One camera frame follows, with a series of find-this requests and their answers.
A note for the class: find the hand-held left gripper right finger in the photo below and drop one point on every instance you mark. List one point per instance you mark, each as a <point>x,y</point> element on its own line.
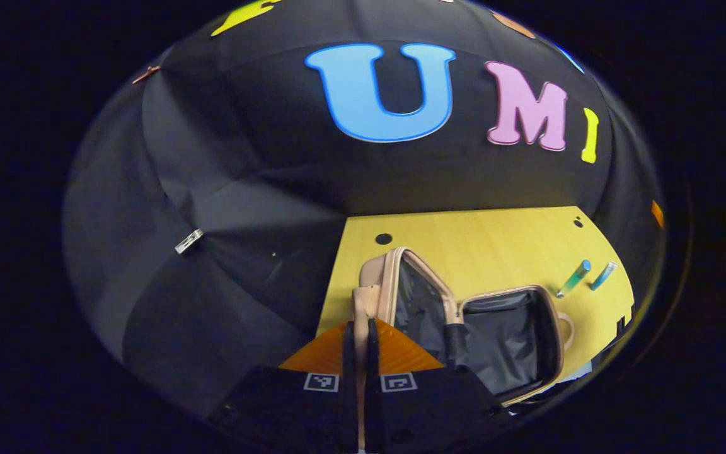
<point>372,391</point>

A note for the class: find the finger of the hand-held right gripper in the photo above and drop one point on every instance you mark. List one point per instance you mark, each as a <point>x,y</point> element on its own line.
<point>657,214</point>

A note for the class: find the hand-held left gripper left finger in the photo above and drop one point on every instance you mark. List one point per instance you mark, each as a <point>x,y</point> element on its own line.
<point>349,391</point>

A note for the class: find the light blue squeeze tube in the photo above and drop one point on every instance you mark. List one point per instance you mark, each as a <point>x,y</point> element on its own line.
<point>604,275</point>

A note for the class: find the blue green bottle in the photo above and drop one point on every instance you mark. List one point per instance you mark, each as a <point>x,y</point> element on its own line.
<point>574,277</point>

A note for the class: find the pink suitcase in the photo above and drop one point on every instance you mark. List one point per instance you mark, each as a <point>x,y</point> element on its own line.
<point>514,340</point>

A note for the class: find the black backdrop cloth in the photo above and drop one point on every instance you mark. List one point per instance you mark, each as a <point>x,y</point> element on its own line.
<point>275,157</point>

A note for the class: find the pink cloth clip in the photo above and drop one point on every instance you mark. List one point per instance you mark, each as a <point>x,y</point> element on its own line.
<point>146,74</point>

